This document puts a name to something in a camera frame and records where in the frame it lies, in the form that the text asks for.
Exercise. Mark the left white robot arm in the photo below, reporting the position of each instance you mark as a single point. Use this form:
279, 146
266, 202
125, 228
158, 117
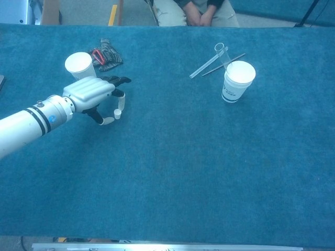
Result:
23, 125

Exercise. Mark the black tripod leg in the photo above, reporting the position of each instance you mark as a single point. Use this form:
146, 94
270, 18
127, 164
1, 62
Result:
308, 12

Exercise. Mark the orange red plastic clip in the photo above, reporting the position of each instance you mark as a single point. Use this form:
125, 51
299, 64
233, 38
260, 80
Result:
102, 62

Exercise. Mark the dark flat object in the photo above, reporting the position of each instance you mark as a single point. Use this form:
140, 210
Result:
1, 82

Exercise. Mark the white paper cup blue print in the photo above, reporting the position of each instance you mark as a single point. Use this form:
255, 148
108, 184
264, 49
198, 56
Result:
235, 89
78, 64

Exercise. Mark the yellow object under table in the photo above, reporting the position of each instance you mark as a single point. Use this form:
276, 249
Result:
61, 239

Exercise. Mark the teal felt table cloth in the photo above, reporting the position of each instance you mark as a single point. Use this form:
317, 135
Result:
167, 170

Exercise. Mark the thin dark metal rod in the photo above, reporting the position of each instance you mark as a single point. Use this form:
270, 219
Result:
238, 56

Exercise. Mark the wooden post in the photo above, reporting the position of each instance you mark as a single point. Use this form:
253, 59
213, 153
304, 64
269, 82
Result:
120, 13

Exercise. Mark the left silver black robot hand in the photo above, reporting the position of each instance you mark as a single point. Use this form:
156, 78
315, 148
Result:
87, 91

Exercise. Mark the aluminium frame rail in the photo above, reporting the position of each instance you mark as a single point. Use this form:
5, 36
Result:
167, 247

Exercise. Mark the silver metal cabinet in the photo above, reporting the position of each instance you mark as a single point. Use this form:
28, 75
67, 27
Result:
13, 10

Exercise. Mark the transparent glass test tube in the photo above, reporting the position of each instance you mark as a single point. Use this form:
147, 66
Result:
225, 58

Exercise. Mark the brown cardboard box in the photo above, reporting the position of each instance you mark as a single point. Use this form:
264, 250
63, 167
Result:
51, 11

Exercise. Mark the seated person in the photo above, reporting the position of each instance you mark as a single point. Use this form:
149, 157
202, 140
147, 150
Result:
170, 13

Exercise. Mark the small white stopper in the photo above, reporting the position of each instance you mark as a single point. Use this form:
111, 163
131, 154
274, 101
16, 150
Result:
117, 114

